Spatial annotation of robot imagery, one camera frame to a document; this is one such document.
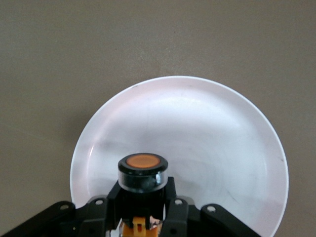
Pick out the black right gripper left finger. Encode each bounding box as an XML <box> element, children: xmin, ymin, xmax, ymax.
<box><xmin>0</xmin><ymin>180</ymin><xmax>122</xmax><ymax>237</ymax></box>

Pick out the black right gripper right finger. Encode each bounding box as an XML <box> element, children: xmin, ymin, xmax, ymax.
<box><xmin>159</xmin><ymin>176</ymin><xmax>260</xmax><ymax>237</ymax></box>

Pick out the pink round plate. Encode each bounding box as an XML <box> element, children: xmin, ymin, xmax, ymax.
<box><xmin>70</xmin><ymin>75</ymin><xmax>289</xmax><ymax>237</ymax></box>

